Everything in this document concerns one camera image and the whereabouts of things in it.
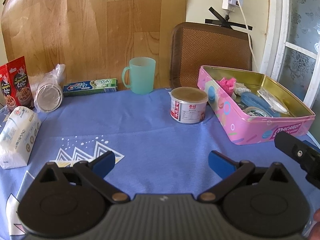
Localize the bagged smiley keychain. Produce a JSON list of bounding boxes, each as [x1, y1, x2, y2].
[[257, 87, 289, 115]]

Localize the light blue plastic case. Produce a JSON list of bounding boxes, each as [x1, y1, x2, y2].
[[240, 92, 281, 118]]

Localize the pink knitted cloth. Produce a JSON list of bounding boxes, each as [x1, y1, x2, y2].
[[216, 77, 236, 96]]

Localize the person's right hand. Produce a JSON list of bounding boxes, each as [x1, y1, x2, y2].
[[303, 209, 320, 240]]

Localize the blue patterned tablecloth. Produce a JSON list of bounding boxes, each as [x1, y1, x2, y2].
[[1, 89, 319, 239]]

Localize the pink macaron biscuit tin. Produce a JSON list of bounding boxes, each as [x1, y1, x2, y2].
[[197, 66, 315, 145]]

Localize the red white food can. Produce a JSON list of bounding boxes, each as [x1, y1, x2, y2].
[[170, 87, 208, 124]]

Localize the white tissue pack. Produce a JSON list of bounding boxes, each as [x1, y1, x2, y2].
[[1, 106, 41, 170]]

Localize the Crest toothpaste box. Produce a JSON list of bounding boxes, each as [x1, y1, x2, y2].
[[63, 78, 118, 97]]

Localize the bagged stack plastic cups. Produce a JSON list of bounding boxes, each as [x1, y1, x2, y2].
[[34, 64, 66, 113]]

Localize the white framed glass door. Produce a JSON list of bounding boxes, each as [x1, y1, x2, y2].
[[258, 0, 320, 110]]

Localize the mint green plastic mug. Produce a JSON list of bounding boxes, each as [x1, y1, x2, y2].
[[121, 57, 156, 95]]

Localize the red cocoa snack box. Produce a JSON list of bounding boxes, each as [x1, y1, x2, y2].
[[1, 56, 34, 111]]

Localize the brown woven chair back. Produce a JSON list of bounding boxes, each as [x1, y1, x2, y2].
[[170, 22, 252, 88]]

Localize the wood-pattern vinyl sheet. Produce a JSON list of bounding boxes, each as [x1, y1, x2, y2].
[[1, 0, 187, 88]]

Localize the white power cable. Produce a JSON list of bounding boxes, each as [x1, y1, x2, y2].
[[235, 0, 258, 72]]

